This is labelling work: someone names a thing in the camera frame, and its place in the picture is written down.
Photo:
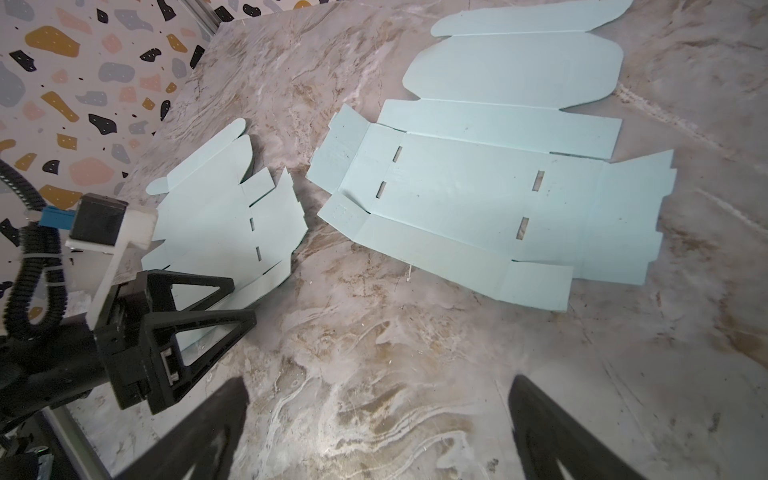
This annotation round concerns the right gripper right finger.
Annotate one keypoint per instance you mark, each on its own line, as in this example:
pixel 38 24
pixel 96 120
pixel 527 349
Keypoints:
pixel 550 442

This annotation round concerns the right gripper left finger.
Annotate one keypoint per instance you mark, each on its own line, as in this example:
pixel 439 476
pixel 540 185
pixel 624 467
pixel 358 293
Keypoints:
pixel 202 446

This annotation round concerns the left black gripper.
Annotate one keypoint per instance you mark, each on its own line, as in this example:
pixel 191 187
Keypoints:
pixel 155 355

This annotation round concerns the mint paper box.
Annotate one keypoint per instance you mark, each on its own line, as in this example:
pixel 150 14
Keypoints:
pixel 216 220

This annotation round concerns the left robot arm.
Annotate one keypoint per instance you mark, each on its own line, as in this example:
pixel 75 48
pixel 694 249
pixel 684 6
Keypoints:
pixel 42 370

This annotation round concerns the mint flat box far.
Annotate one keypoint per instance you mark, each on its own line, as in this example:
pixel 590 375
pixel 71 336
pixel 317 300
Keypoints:
pixel 489 177

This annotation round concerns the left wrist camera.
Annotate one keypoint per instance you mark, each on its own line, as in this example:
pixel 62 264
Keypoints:
pixel 99 232

